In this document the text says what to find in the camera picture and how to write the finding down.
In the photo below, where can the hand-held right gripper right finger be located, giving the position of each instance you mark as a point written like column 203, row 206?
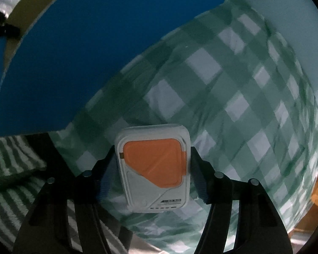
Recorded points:
column 200, row 185

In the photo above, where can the green checked bedsheet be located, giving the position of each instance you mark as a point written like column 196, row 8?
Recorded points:
column 241, row 98

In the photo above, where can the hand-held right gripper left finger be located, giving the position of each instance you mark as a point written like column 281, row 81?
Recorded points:
column 108, row 181

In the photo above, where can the white and orange power bank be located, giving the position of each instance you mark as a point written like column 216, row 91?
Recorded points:
column 153, row 164

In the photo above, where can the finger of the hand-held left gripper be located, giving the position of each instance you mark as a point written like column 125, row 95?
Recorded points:
column 1, row 29

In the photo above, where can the green striped towel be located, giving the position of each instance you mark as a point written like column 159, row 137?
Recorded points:
column 10, row 158

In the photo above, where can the blue cardboard box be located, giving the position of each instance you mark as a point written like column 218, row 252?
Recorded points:
column 82, row 45

